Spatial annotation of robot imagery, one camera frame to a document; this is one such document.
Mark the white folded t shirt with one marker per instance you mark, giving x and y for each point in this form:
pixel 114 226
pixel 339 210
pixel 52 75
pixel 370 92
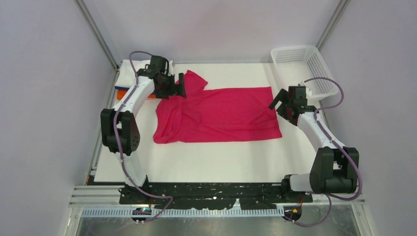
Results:
pixel 126 76

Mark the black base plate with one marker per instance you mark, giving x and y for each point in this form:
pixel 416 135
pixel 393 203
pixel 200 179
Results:
pixel 212 196

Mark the white plastic basket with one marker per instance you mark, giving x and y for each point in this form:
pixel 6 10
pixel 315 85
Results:
pixel 303 66

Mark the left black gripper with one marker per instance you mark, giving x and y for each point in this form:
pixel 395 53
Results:
pixel 178 90

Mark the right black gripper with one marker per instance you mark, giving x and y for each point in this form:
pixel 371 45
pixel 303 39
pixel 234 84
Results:
pixel 282 97

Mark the orange folded t shirt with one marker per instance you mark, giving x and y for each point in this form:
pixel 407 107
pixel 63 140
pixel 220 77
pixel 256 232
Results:
pixel 121 93

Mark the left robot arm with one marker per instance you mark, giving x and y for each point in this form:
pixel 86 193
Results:
pixel 119 130

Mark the blue folded t shirt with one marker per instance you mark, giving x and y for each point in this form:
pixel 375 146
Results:
pixel 126 88

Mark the aluminium frame rail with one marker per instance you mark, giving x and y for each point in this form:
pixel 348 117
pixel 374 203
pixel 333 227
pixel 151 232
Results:
pixel 103 201

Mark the pink t shirt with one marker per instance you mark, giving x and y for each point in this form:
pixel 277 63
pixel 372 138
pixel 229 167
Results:
pixel 216 115

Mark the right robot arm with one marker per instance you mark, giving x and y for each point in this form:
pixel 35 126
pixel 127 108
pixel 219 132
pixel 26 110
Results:
pixel 335 167

